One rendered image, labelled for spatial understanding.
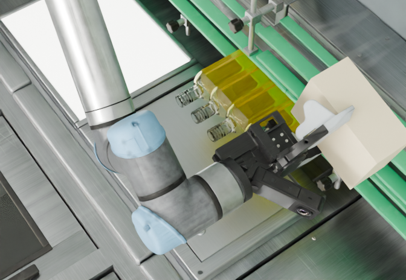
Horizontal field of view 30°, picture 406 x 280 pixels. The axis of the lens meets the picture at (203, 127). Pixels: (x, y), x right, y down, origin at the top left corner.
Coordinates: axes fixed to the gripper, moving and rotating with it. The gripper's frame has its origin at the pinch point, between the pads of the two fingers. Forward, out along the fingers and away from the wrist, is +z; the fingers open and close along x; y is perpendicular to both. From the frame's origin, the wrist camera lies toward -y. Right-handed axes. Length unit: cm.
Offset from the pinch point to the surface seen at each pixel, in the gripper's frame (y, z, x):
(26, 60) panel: 66, -22, 64
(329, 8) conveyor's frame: 26.7, 28.4, 24.2
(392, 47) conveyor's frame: 11.8, 31.3, 20.1
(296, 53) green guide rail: 21.9, 16.1, 24.7
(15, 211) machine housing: 33, -43, 60
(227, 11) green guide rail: 44, 18, 41
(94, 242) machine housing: 17, -33, 56
